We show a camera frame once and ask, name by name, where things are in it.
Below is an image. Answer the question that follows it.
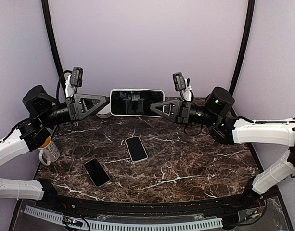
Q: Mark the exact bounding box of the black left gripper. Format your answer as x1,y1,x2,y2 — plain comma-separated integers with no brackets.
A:
40,93,111,128

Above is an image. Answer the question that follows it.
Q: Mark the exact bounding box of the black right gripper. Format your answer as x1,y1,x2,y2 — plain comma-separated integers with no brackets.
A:
150,98,218,126

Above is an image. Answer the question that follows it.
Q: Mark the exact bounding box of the white phone case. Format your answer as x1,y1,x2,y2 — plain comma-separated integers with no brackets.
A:
109,88,166,117

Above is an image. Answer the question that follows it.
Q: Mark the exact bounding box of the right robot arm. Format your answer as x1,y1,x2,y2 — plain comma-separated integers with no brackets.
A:
150,87,295,209

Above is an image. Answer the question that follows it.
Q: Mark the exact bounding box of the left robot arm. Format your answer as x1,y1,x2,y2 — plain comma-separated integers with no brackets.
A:
0,85,109,210

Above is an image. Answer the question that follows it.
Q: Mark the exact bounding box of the left phone in clear case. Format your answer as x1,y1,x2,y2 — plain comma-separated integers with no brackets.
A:
84,158,111,188

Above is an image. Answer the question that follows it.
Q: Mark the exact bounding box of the white scalloped bowl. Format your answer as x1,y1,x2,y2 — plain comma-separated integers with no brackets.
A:
96,107,112,119

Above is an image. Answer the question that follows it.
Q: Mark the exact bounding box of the white patterned mug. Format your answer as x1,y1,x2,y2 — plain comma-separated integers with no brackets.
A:
38,136,60,166

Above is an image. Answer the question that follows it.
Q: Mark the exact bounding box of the small circuit board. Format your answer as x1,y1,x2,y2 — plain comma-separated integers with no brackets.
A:
62,216,83,228

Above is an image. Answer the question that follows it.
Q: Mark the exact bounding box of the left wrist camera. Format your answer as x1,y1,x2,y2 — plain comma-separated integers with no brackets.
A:
65,67,83,98

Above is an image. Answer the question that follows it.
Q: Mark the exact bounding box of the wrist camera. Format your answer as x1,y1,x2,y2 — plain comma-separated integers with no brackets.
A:
65,67,83,98
172,72,194,102

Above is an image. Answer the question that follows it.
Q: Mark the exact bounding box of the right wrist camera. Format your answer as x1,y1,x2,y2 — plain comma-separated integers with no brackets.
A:
172,72,194,102

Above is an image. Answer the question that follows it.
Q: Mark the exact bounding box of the black front rail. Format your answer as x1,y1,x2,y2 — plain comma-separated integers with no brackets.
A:
36,194,258,217

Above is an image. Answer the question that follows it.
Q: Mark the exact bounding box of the left black frame post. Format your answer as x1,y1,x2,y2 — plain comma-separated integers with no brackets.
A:
41,0,66,80

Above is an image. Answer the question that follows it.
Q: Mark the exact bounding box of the black frame post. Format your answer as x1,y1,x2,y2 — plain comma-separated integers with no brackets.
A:
229,0,255,96
41,0,66,80

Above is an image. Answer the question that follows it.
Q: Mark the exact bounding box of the white slotted cable duct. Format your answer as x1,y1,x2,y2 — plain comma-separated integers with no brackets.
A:
24,206,223,231

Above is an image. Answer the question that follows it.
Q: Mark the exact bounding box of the right black frame post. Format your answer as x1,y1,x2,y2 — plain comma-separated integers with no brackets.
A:
229,0,255,96

